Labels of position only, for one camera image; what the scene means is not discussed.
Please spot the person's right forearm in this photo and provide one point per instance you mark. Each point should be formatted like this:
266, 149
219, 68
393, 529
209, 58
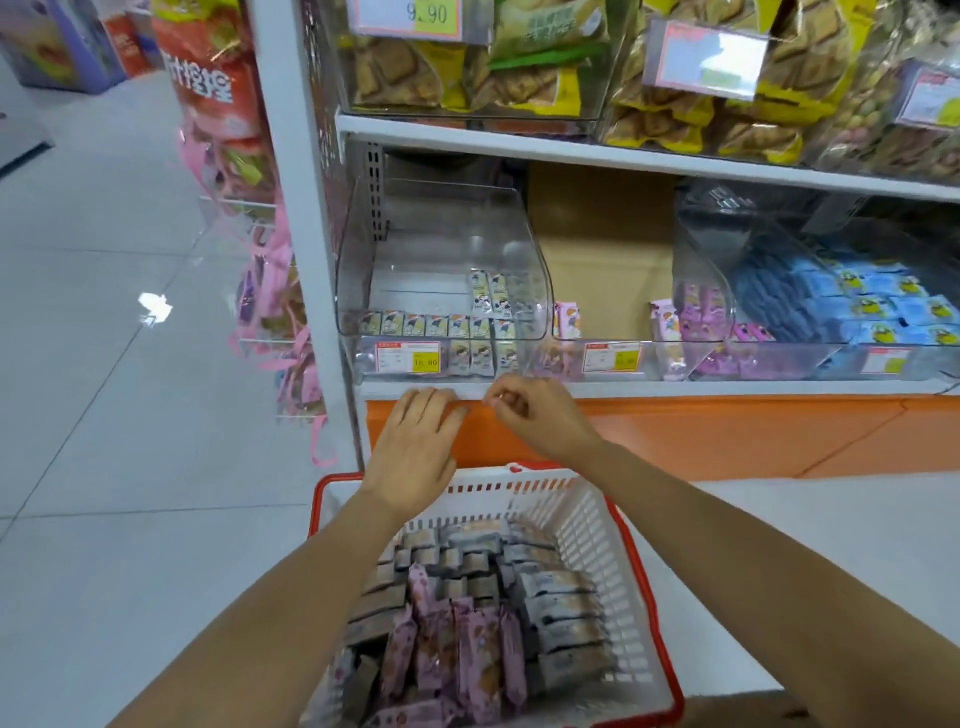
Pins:
765, 585

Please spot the person's right hand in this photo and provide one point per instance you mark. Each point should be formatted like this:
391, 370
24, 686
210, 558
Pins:
551, 420

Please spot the hanging orange snack bags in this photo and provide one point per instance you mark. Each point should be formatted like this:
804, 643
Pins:
214, 82

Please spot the person's left fingers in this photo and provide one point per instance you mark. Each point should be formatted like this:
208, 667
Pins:
424, 411

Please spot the person's left hand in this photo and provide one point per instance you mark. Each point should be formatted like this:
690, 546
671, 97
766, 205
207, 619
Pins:
409, 457

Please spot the person's right fingers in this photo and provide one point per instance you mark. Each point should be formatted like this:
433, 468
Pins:
510, 397

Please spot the pink snack packet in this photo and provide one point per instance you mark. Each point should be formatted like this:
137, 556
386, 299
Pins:
666, 322
568, 321

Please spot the white metal shelf unit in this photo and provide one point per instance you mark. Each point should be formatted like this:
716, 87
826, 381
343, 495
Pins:
300, 225

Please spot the pile of purple snack packets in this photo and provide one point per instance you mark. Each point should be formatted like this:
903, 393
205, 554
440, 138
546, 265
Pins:
457, 652

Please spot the white shopping basket red rim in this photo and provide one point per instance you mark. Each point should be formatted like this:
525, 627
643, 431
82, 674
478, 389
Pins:
592, 525

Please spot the orange shelf base panel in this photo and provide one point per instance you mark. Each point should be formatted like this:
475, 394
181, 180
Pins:
712, 439

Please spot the red yellow price tag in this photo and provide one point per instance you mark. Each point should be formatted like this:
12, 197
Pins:
930, 97
409, 16
709, 60
885, 361
407, 358
613, 358

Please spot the purple display stand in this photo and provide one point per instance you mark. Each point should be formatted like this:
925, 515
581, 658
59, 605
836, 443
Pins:
52, 41

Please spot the pile of grey snack packets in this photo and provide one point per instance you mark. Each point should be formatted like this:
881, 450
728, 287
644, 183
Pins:
559, 600

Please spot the pile of clear cookie bags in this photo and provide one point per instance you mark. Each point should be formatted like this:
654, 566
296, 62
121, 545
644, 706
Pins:
877, 90

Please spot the rows of small panda packets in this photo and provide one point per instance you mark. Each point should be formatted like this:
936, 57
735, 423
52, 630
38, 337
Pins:
484, 326

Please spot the person's left forearm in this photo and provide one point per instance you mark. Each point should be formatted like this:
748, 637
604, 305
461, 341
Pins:
285, 622

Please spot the pile of pink snack packets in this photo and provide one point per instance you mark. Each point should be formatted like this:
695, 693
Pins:
709, 315

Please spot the pile of blue snack packets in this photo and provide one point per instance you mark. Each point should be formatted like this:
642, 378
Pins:
862, 304

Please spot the pile of yellow green biscuit bags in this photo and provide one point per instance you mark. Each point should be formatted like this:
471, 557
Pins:
525, 67

